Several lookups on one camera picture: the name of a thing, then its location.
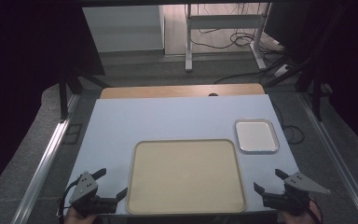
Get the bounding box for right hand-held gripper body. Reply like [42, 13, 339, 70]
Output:
[262, 172, 331, 217]

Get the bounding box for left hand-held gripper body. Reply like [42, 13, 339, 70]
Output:
[69, 172, 119, 217]

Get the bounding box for person's right hand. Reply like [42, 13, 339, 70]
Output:
[276, 200, 321, 224]

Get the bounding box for person's left hand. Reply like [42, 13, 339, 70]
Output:
[64, 207, 99, 224]

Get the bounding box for small metal tray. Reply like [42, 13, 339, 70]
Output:
[234, 118, 281, 155]

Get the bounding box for large beige tray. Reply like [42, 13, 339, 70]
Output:
[126, 138, 248, 216]

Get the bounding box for black metal stand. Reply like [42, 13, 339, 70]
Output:
[262, 6, 348, 122]
[57, 69, 110, 123]

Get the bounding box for light blue table mat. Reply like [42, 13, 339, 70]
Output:
[64, 94, 300, 217]

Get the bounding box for white cabinet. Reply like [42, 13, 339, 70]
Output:
[82, 5, 166, 54]

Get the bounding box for left hand-held gripper cable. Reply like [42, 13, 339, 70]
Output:
[56, 181, 79, 224]

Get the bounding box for hand-held gripper cable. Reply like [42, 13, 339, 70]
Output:
[307, 198, 324, 224]
[56, 181, 79, 224]

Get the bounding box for right hand-held gripper cable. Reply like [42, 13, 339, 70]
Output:
[307, 198, 324, 224]

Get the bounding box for black looped cable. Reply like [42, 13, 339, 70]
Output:
[271, 102, 306, 146]

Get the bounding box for aluminium rail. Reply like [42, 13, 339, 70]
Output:
[11, 92, 82, 224]
[297, 92, 358, 224]

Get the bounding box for black floor cables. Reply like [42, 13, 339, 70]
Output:
[189, 27, 288, 86]

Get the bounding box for white metal desk frame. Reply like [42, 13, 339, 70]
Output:
[185, 3, 273, 73]

